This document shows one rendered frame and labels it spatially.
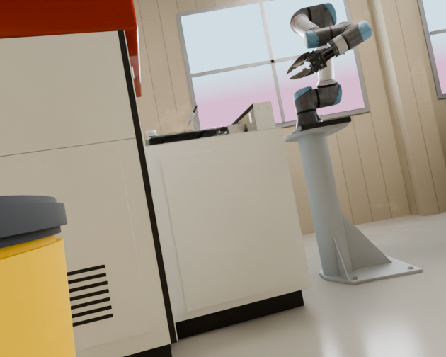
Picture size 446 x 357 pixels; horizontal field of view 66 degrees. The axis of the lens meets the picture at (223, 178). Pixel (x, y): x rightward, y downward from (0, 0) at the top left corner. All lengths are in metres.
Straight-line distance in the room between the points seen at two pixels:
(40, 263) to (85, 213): 1.04
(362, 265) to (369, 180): 1.87
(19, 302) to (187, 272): 1.29
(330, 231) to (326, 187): 0.24
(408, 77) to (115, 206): 3.30
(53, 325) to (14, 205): 0.08
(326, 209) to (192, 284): 0.87
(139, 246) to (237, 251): 0.46
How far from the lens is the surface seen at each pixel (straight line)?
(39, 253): 0.24
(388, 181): 3.97
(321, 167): 1.96
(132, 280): 1.29
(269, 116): 1.68
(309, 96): 2.04
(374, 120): 3.99
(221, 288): 1.53
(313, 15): 2.02
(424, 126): 3.94
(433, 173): 3.93
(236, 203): 1.51
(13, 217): 0.21
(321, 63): 1.55
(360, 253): 2.13
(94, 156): 1.29
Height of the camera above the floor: 0.57
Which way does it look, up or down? 2 degrees up
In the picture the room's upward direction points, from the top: 10 degrees counter-clockwise
